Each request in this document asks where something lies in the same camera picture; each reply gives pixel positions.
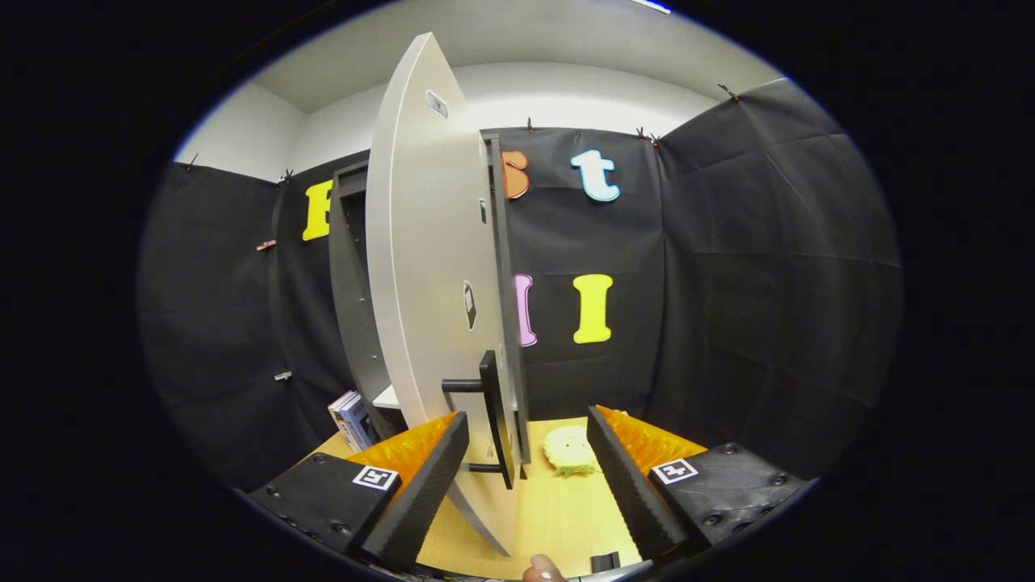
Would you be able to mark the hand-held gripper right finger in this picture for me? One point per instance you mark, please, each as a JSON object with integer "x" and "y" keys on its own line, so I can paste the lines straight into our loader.
{"x": 627, "y": 493}

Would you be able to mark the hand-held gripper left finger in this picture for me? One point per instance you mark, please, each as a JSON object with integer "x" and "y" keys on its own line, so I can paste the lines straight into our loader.
{"x": 424, "y": 501}

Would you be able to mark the grey shoe cabinet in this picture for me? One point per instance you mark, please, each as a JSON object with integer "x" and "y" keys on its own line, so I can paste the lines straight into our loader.
{"x": 352, "y": 307}

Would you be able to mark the yellow plush toy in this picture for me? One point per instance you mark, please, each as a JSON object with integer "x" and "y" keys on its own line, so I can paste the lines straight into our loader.
{"x": 570, "y": 449}

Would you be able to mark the blue paperback book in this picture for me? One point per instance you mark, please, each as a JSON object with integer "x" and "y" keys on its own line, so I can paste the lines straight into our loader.
{"x": 358, "y": 420}

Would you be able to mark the white spine book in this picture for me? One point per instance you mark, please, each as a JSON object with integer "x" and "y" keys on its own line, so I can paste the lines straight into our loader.
{"x": 340, "y": 416}

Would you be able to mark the black backdrop cloth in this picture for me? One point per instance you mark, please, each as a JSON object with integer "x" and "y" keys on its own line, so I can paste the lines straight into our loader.
{"x": 728, "y": 323}

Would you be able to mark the long ceiling light strip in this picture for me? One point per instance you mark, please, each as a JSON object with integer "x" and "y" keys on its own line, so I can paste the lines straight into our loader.
{"x": 651, "y": 4}

